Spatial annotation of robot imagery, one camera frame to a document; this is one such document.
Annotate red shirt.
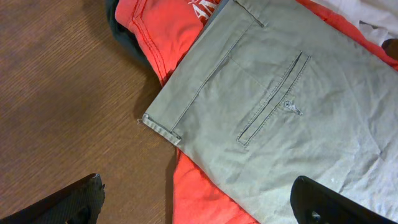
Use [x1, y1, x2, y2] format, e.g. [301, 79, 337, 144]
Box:
[114, 0, 398, 224]

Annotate white garment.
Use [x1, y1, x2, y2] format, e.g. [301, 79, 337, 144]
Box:
[312, 0, 397, 46]

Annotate dark garment under pile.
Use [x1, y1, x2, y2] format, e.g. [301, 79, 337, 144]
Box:
[104, 0, 151, 68]

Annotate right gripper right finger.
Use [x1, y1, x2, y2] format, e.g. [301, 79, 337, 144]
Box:
[290, 175, 397, 224]

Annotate grey khaki shorts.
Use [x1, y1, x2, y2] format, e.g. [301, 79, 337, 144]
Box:
[142, 0, 397, 223]

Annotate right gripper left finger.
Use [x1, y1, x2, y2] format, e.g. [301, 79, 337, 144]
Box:
[1, 173, 105, 224]

